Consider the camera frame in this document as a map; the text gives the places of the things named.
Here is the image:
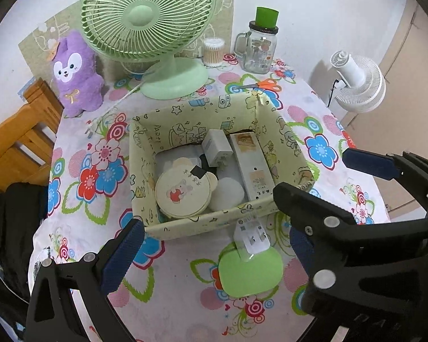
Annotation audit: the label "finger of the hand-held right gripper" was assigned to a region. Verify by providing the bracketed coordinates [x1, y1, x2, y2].
[273, 182, 379, 268]
[342, 148, 428, 218]

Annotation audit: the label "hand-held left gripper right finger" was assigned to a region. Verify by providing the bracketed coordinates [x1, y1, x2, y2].
[290, 227, 346, 316]

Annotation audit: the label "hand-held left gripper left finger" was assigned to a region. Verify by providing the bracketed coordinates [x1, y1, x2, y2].
[23, 217, 145, 342]

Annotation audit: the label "white labelled plug adaptor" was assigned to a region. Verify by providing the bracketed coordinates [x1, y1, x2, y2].
[234, 215, 272, 262]

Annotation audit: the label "white round puff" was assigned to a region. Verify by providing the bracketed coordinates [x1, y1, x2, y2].
[209, 177, 245, 212]

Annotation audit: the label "round beige bear mirror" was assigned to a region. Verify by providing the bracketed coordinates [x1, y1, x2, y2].
[155, 157, 218, 219]

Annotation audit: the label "yellow printed storage box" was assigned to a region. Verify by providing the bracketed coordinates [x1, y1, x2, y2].
[128, 91, 316, 241]

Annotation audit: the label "white charger block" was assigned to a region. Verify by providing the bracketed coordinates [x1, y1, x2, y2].
[201, 129, 234, 170]

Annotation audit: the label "green pad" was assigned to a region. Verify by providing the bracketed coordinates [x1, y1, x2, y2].
[217, 240, 284, 297]

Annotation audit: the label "floral tablecloth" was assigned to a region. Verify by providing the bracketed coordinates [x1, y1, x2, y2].
[28, 53, 391, 342]

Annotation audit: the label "white standing fan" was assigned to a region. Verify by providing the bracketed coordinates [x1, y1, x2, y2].
[330, 50, 386, 114]

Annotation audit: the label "black bag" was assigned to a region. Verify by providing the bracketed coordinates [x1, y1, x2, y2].
[0, 182, 54, 342]

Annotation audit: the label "wooden chair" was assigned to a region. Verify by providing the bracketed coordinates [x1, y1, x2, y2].
[0, 78, 64, 193]

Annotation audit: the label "glass mug with green lid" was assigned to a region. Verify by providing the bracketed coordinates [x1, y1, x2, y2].
[233, 6, 279, 75]

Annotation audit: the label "purple plush toy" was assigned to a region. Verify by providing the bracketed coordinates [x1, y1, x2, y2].
[50, 30, 105, 118]

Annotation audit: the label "cotton swab jar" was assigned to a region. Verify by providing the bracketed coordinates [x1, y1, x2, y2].
[203, 38, 225, 68]

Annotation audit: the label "green desk fan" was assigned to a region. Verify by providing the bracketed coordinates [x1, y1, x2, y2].
[80, 0, 218, 100]

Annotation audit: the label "black fan cable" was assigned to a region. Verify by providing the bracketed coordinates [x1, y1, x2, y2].
[326, 78, 339, 107]

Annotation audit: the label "orange handled scissors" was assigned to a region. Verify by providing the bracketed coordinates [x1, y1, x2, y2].
[240, 78, 282, 92]

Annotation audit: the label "white fan power cord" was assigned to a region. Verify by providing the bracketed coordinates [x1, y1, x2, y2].
[85, 71, 156, 139]

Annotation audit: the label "beige printed wall cloth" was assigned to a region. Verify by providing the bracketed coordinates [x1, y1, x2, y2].
[19, 0, 234, 79]

